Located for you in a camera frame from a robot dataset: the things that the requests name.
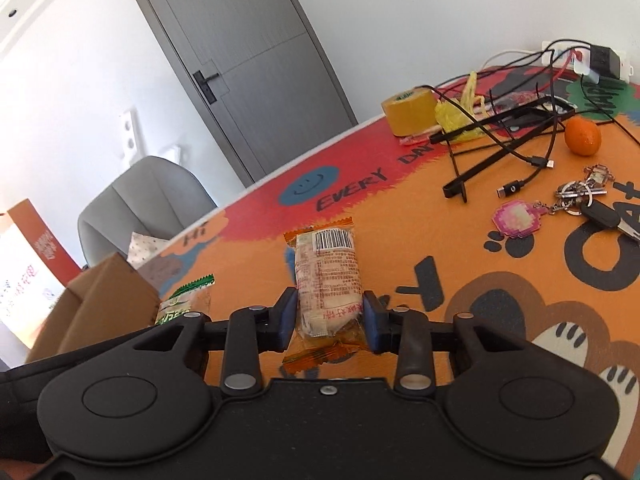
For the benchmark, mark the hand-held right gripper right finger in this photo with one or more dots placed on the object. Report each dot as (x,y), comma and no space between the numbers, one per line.
(372,327)

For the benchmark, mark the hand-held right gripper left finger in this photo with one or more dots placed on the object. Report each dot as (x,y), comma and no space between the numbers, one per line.
(287,320)

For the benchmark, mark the orange white snack packet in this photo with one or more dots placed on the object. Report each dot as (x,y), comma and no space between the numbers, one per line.
(325,270)

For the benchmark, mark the green label cracker packet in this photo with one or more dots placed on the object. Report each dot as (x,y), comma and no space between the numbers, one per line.
(175,305)

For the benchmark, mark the brown cardboard box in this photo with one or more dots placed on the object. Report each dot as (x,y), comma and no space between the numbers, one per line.
(100,290)

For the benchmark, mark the dotted paper bag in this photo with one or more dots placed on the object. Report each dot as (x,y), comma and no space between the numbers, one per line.
(147,250)

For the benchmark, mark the black folding stand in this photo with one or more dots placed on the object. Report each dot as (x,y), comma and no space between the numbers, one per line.
(452,189)

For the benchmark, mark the orange standing banner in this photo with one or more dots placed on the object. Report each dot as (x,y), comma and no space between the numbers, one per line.
(45,250)

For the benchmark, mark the grey chair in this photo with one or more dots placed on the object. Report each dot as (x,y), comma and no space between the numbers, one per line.
(145,195)

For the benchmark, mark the yellow tape roll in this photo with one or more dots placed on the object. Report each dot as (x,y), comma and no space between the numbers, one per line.
(412,110)

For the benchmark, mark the bunch of metal keys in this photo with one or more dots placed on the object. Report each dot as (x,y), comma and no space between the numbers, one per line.
(575,192)

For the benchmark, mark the black car key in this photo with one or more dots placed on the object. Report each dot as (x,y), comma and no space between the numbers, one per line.
(600,215)

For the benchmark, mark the grey door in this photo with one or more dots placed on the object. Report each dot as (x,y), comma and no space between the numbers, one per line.
(260,60)

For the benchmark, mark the orange tangerine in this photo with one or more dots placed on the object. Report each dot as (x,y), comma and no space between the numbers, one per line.
(582,137)

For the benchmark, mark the white power strip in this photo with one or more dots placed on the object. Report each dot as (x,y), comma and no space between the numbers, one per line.
(557,46)

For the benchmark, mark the black power adapter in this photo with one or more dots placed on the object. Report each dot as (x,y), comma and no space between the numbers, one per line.
(605,60)

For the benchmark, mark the white wall outlet panel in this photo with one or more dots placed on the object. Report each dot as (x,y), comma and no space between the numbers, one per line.
(131,132)

